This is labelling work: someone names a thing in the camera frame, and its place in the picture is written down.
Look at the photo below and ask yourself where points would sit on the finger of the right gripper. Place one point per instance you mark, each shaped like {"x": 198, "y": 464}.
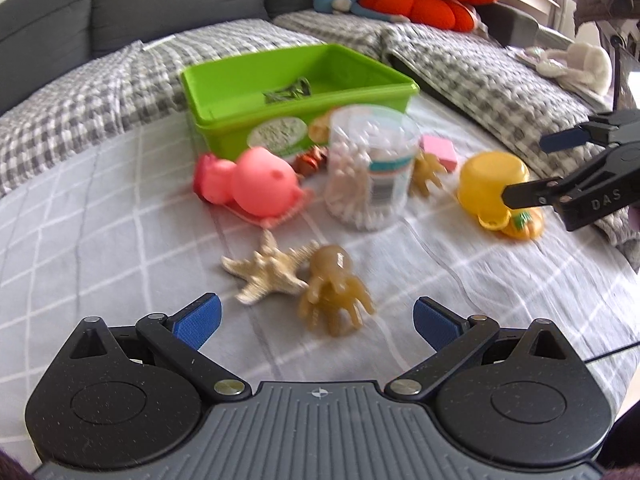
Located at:
{"x": 536, "y": 193}
{"x": 564, "y": 140}

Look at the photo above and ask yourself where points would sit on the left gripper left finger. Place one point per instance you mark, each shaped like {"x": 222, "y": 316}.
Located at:
{"x": 176, "y": 341}

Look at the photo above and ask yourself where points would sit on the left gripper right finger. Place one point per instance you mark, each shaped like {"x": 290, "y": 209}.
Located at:
{"x": 458, "y": 343}

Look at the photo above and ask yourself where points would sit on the orange pumpkin toy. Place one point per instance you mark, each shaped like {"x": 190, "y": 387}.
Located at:
{"x": 525, "y": 224}

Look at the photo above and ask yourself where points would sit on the yellow plastic bowl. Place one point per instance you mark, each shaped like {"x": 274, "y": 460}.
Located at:
{"x": 482, "y": 179}

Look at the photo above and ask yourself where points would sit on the pink sticky note block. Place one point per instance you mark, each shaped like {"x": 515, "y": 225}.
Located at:
{"x": 443, "y": 149}

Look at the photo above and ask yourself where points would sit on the beige starfish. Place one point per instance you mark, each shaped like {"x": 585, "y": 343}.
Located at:
{"x": 270, "y": 269}

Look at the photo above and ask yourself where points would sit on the tan rubber octopus toy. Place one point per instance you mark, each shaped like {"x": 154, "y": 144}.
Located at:
{"x": 333, "y": 288}

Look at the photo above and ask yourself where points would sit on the pink pig toy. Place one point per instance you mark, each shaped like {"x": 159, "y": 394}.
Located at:
{"x": 259, "y": 187}

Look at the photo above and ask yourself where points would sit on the clear cotton swab jar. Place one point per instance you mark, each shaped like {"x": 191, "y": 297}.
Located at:
{"x": 371, "y": 155}

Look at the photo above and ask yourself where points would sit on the orange crab toy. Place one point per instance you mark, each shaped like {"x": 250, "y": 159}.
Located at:
{"x": 311, "y": 162}

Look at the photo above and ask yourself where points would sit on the grey checked sofa cover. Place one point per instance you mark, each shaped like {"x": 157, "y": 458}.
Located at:
{"x": 140, "y": 83}

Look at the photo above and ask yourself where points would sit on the grey patterned quilt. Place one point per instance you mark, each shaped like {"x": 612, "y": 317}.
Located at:
{"x": 511, "y": 101}

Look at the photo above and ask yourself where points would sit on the white fluffy earmuffs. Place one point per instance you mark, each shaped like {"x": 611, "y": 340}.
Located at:
{"x": 584, "y": 65}

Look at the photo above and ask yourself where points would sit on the light grey grid cloth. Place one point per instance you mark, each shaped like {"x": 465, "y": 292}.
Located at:
{"x": 117, "y": 232}

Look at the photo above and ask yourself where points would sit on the lower red pumpkin cushion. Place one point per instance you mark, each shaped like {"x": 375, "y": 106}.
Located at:
{"x": 442, "y": 14}

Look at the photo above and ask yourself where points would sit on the green plastic storage box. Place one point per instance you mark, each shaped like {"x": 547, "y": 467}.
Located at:
{"x": 227, "y": 106}

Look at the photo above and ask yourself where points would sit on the dark grey sofa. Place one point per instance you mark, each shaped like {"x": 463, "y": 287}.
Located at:
{"x": 42, "y": 40}

